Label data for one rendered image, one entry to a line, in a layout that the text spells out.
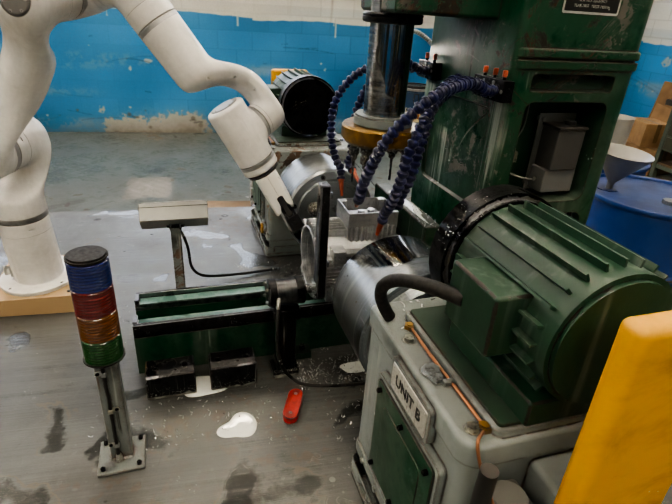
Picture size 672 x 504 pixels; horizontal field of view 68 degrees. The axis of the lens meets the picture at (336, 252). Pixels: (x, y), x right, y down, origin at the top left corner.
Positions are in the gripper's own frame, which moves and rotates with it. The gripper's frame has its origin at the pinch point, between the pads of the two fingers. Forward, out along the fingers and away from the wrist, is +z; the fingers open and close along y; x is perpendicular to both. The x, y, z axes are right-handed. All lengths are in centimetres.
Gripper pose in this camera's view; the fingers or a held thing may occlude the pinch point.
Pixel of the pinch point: (294, 221)
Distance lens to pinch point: 122.3
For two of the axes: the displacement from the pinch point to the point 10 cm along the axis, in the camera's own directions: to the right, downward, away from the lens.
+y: 3.0, 4.4, -8.5
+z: 4.3, 7.3, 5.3
